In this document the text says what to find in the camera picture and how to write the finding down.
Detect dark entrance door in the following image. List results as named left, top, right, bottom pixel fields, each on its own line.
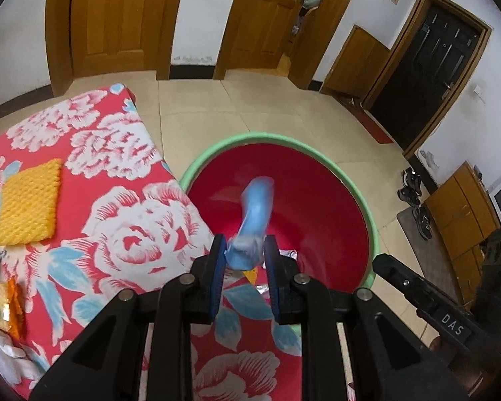
left=362, top=0, right=492, bottom=158

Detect blue plastic curved piece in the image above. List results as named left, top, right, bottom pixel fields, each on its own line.
left=225, top=176, right=274, bottom=272

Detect closed wooden door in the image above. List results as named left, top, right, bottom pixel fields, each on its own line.
left=45, top=0, right=181, bottom=96

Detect wooden low cabinet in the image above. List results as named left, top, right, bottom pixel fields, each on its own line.
left=324, top=25, right=390, bottom=99

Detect red basin green rim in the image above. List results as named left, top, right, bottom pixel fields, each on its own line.
left=180, top=132, right=378, bottom=292

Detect white cloth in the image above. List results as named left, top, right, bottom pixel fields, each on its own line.
left=0, top=330, right=42, bottom=386

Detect wooden cupboard near wall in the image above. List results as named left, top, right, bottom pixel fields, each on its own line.
left=425, top=162, right=501, bottom=308

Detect open wooden door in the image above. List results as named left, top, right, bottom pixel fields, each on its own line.
left=213, top=0, right=351, bottom=90

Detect right hand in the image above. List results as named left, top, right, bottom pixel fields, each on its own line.
left=429, top=336, right=483, bottom=396

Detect yellow knitted cloth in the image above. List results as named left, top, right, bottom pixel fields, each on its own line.
left=0, top=158, right=62, bottom=246

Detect orange snack bag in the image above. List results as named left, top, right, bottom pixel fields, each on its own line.
left=0, top=277, right=26, bottom=341

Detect red floral tablecloth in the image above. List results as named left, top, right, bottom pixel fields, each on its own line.
left=0, top=84, right=301, bottom=400

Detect red door mat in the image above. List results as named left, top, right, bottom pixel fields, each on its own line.
left=351, top=107, right=393, bottom=145

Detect grey floor mat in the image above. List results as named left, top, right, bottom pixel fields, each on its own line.
left=396, top=207, right=463, bottom=304

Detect black shoes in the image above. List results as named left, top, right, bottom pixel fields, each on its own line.
left=397, top=167, right=433, bottom=241

